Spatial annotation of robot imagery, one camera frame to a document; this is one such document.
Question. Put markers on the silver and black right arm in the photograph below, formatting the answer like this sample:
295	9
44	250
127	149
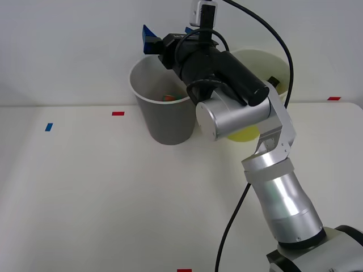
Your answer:
241	113

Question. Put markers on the green bottle with black cap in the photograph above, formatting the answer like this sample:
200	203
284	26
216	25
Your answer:
274	81

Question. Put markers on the red drink can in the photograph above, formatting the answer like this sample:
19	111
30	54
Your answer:
167	98

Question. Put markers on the yellow-green plastic waste bin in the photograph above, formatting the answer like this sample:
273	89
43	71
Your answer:
272	65

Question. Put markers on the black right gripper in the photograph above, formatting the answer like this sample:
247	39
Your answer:
170	49

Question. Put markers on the grey plastic waste bin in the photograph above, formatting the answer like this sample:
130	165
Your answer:
167	124

